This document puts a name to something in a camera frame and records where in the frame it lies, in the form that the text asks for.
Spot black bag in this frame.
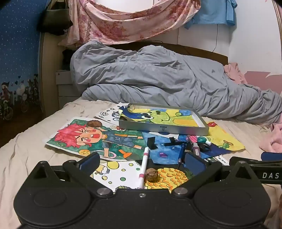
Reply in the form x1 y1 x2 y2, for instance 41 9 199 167
37 0 73 36

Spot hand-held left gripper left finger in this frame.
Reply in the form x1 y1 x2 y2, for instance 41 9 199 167
29 152 114 198

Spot pink crumpled cloth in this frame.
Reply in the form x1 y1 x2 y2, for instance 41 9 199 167
223 63 261 90

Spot pink floral cloth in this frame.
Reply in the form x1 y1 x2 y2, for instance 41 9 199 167
58 0 202 47

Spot brown walnut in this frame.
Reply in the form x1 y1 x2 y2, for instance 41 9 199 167
145 168 158 182

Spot white marker pen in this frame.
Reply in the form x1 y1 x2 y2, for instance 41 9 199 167
137 147 150 190

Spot silver metal tray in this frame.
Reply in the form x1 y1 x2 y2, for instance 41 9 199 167
118 102 209 136

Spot green frog drawing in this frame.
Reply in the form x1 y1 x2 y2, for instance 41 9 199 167
119 105 204 128

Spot beige wooden panel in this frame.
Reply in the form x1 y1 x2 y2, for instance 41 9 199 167
39 31 74 115

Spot blue starry printed curtain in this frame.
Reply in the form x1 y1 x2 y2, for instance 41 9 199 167
0 0 53 122

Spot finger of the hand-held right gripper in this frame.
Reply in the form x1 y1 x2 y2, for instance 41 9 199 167
229 156 282 169
261 152 282 161

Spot blue and yellow drawing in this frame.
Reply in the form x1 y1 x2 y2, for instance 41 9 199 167
142 121 245 165

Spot black tape piece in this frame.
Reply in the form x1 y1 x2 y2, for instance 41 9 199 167
147 137 157 150

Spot person's right hand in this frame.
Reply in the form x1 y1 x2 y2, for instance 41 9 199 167
277 196 282 223

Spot white printed sheet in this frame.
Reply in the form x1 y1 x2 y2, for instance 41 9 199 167
204 155 230 166

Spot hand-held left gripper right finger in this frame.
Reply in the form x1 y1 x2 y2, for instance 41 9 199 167
171 152 258 198

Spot blue pen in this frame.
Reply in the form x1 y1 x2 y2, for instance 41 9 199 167
178 142 188 164

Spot white bedside cabinet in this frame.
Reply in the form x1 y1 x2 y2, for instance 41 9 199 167
56 70 82 109

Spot black and white doodle sheet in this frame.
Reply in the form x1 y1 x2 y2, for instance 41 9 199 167
94 102 130 126

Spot blue shirt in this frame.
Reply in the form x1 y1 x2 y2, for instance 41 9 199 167
184 0 238 30

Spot black binder clip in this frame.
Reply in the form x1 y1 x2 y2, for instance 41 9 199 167
164 137 184 147

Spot red-haired boy drawing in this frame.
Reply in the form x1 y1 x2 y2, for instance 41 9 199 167
46 118 152 162

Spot pineapple drawing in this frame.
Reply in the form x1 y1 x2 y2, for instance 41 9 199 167
144 167 195 194

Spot pink fluffy blanket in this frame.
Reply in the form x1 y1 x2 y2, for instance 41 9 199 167
259 122 282 154

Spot black cable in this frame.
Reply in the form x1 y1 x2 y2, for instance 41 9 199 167
212 23 219 53

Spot yellow bubble drawing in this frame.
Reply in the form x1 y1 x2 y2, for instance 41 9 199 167
90 159 145 192

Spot grey duvet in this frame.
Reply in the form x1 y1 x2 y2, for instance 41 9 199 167
70 40 282 124

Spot teal nail polish bottle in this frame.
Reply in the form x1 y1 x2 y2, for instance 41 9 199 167
197 136 212 146

